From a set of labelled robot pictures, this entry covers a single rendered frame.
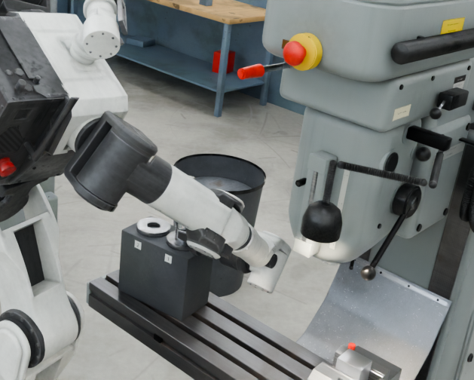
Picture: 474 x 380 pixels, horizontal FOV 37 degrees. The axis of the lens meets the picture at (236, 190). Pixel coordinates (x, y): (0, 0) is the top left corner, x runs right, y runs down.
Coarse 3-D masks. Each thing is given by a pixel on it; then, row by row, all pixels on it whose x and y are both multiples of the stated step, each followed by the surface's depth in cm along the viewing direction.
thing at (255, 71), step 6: (252, 66) 124; (258, 66) 125; (264, 66) 127; (270, 66) 128; (276, 66) 129; (282, 66) 130; (288, 66) 132; (240, 72) 122; (246, 72) 122; (252, 72) 123; (258, 72) 124; (264, 72) 126; (240, 78) 123; (246, 78) 123
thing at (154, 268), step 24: (144, 240) 183; (168, 240) 181; (120, 264) 190; (144, 264) 185; (168, 264) 180; (192, 264) 179; (120, 288) 193; (144, 288) 188; (168, 288) 183; (192, 288) 183; (168, 312) 185; (192, 312) 187
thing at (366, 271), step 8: (408, 184) 142; (400, 192) 141; (408, 192) 140; (416, 192) 141; (400, 200) 140; (408, 200) 140; (416, 200) 142; (400, 208) 141; (408, 208) 141; (416, 208) 144; (400, 216) 141; (408, 216) 143; (400, 224) 141; (392, 232) 140; (384, 248) 139; (376, 256) 139; (376, 264) 139; (360, 272) 139; (368, 272) 137; (368, 280) 138
